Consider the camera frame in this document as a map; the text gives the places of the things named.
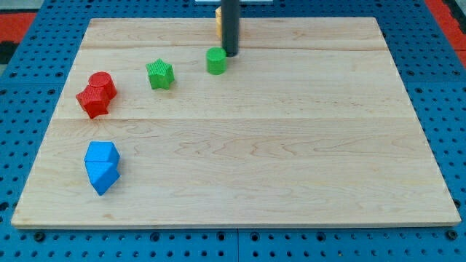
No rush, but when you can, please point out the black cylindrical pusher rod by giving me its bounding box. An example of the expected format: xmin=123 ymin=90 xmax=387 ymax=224
xmin=221 ymin=0 xmax=240 ymax=57

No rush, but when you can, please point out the green star block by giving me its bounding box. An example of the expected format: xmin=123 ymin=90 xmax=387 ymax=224
xmin=146 ymin=58 xmax=175 ymax=90

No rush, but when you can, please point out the red star block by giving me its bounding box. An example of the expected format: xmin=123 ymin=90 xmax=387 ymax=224
xmin=76 ymin=85 xmax=110 ymax=119

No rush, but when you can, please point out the yellow block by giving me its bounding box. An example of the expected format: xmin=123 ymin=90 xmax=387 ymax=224
xmin=215 ymin=7 xmax=222 ymax=39

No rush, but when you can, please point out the green cylinder block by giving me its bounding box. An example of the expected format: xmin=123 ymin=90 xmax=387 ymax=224
xmin=206 ymin=47 xmax=226 ymax=75

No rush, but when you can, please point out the wooden board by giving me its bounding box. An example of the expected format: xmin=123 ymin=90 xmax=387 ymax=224
xmin=12 ymin=17 xmax=461 ymax=229

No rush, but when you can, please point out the red cylinder block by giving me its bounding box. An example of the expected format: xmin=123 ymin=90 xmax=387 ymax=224
xmin=88 ymin=71 xmax=117 ymax=100

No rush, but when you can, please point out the blue cube block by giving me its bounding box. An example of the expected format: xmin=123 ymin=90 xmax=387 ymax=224
xmin=84 ymin=141 xmax=120 ymax=164

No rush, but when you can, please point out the blue pentagon block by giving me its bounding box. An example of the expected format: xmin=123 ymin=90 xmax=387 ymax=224
xmin=85 ymin=162 xmax=120 ymax=196

